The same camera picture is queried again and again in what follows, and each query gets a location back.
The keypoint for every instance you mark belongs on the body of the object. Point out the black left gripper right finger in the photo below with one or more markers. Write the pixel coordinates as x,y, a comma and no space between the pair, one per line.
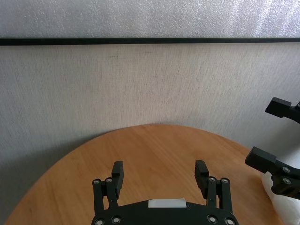
202,180

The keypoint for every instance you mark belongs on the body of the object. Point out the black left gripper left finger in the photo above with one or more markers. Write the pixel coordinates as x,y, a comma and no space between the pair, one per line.
117,178

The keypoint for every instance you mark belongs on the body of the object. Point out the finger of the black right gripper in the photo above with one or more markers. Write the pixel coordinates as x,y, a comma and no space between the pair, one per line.
279,107
262,161

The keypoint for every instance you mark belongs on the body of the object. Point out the white sandbag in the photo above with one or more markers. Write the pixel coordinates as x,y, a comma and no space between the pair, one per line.
290,211

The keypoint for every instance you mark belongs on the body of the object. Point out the black wall rail strip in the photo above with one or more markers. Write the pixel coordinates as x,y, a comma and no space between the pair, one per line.
150,41

